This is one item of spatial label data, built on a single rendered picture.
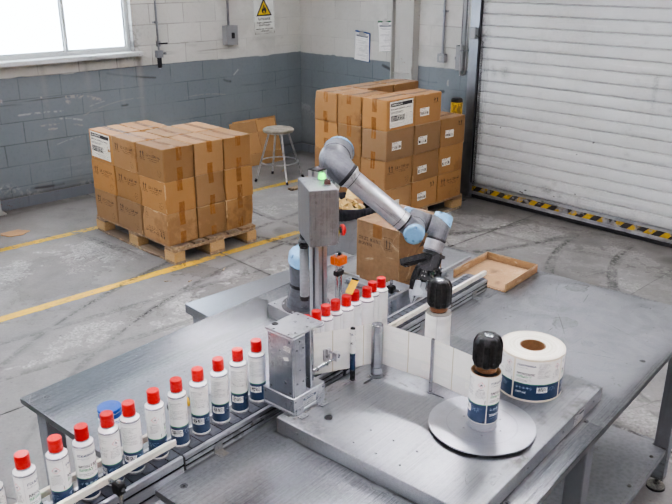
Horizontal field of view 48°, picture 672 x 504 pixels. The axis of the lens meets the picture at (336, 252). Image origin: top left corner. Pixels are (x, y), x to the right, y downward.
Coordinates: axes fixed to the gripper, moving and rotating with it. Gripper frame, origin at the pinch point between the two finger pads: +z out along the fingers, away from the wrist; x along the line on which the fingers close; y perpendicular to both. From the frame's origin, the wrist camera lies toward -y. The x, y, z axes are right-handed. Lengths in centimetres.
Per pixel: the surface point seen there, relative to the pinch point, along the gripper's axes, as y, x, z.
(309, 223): -4, -68, -11
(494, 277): 2, 59, -23
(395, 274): -20.6, 16.2, -8.4
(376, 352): 21, -44, 21
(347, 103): -252, 225, -146
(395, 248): -21.1, 10.5, -18.3
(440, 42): -272, 352, -262
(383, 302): 2.0, -21.0, 4.8
